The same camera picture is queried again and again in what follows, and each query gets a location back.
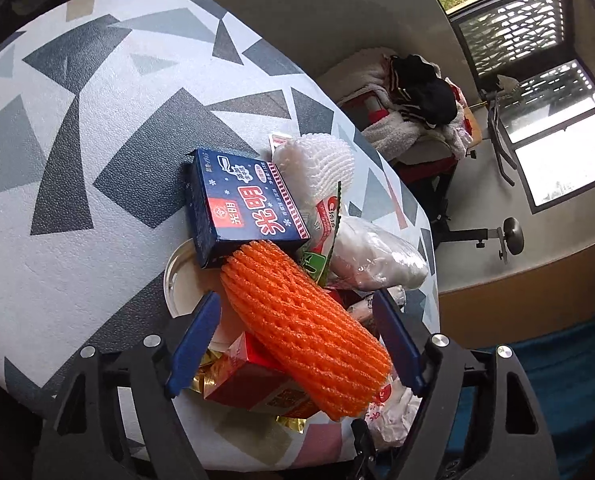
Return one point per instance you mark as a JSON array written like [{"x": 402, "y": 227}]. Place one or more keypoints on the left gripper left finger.
[{"x": 84, "y": 437}]

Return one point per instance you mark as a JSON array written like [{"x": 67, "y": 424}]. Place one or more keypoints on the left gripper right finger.
[{"x": 479, "y": 416}]

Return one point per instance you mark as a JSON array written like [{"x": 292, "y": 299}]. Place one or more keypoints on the white red plastic wrapper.
[{"x": 390, "y": 417}]

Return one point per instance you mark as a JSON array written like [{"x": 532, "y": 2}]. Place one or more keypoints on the gold foil wrapper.
[{"x": 292, "y": 422}]

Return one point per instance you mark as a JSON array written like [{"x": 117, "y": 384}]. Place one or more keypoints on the red cardboard box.
[{"x": 246, "y": 346}]

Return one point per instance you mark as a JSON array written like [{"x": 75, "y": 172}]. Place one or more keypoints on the orange foam fruit net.
[{"x": 337, "y": 362}]

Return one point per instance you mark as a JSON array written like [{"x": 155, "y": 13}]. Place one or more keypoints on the clear plastic bag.
[{"x": 366, "y": 257}]

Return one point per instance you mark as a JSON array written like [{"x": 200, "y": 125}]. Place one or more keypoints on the blue cardboard box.
[{"x": 232, "y": 200}]

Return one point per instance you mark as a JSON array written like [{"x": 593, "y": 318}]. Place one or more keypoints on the green white snack wrapper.
[{"x": 322, "y": 222}]

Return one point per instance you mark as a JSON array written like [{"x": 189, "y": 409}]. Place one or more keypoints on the white foam fruit net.
[{"x": 314, "y": 166}]

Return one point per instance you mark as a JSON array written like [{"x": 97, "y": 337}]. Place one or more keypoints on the black exercise bike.
[{"x": 510, "y": 234}]

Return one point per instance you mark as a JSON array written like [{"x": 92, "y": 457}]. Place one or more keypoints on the chair with clothes pile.
[{"x": 418, "y": 120}]

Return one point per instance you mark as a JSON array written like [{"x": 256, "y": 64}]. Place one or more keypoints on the window with patterned screens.
[{"x": 533, "y": 62}]

